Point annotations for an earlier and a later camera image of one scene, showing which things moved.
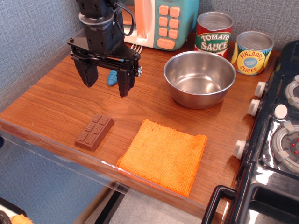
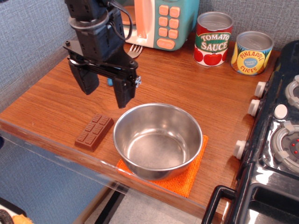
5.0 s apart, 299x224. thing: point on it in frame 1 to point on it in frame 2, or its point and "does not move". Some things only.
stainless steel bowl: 199,80 to 157,142
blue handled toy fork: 113,78 does not move
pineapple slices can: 252,53 does not move
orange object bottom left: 21,219 does not move
